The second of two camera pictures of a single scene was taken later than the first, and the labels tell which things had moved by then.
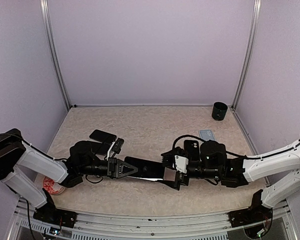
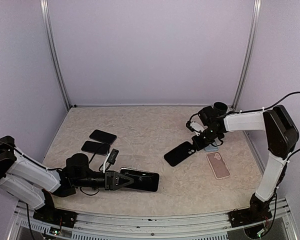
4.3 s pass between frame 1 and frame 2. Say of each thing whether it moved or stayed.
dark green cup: stayed
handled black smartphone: moved
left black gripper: moved
